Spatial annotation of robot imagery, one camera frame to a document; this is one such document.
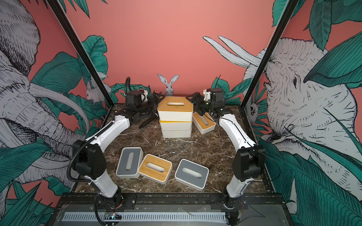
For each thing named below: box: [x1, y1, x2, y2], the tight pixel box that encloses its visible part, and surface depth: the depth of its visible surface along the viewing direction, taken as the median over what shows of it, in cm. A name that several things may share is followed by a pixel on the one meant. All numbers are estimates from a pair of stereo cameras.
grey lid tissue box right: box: [174, 158, 210, 192], surface depth 83 cm
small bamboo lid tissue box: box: [192, 111, 217, 135], surface depth 103 cm
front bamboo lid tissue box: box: [138, 153, 173, 185], surface depth 83 cm
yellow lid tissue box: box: [159, 120, 193, 131], surface depth 90 cm
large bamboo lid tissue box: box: [157, 96, 194, 122], surface depth 83 cm
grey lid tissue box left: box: [115, 146, 144, 179], surface depth 86 cm
